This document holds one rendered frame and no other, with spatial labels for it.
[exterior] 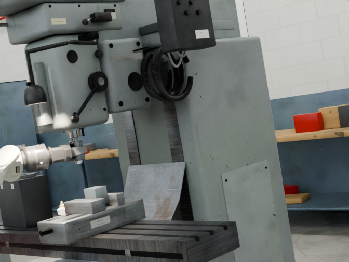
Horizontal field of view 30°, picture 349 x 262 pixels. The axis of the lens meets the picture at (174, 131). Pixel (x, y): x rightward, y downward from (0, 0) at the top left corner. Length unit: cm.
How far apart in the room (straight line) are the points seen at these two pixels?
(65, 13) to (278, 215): 122
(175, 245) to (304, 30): 490
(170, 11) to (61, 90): 45
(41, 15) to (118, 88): 37
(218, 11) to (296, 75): 394
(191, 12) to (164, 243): 81
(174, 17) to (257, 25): 474
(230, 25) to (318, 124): 319
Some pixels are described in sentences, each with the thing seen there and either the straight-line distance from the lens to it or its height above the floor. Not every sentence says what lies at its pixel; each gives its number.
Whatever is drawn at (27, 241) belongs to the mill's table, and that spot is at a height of 93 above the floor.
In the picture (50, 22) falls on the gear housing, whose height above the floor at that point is 166.
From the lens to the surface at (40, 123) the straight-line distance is 222.
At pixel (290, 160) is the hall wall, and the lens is 682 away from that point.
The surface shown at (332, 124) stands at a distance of 593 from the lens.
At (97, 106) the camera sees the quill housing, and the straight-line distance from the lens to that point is 225.
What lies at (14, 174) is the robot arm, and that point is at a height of 119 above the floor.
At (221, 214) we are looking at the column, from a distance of 247.
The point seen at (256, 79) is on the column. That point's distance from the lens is 270.
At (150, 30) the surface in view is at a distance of 237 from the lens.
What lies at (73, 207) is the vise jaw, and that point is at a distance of 223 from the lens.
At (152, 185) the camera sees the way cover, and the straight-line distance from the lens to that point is 253.
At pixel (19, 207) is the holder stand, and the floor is 104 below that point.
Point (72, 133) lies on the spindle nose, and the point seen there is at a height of 129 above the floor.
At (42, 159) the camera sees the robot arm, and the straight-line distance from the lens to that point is 224.
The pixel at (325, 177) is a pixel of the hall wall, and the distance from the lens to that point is 664.
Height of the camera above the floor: 135
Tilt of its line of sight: 3 degrees down
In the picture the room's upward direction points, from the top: 9 degrees counter-clockwise
